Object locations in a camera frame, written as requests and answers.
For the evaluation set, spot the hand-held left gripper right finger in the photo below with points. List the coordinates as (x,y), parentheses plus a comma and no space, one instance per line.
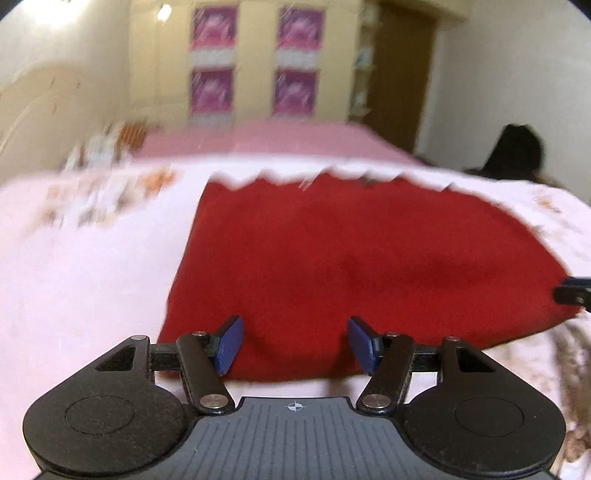
(362,344)

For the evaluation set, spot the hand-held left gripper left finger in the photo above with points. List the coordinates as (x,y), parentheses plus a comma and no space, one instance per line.
(228,344)

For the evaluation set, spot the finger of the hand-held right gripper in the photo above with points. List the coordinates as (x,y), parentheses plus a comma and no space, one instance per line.
(572,294)

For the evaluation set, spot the red embellished sweater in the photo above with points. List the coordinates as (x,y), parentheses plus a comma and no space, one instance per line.
(346,249)

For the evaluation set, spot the white floral blanket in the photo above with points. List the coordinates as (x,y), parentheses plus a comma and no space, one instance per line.
(92,277)

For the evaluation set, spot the black bag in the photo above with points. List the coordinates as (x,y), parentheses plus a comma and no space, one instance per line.
(512,152)

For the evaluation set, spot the pink bed sheet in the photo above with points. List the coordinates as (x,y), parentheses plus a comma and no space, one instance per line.
(277,141)

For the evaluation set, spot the orange striped pillow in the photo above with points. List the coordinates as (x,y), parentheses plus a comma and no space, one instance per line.
(136,136)

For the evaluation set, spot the floral pillow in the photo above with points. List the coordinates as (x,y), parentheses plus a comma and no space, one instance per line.
(92,154)

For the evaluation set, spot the brown wooden door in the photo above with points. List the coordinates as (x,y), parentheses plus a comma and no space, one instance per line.
(401,78)

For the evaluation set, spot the cream open shelf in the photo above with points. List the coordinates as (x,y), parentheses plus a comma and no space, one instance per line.
(362,69)

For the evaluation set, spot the cream wardrobe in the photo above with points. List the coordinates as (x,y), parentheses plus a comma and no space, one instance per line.
(254,46)

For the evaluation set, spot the cream round headboard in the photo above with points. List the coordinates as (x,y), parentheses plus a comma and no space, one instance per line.
(46,106)

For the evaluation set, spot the purple wall poster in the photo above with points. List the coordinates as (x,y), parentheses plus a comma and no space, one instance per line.
(214,32)
(300,30)
(295,92)
(212,92)

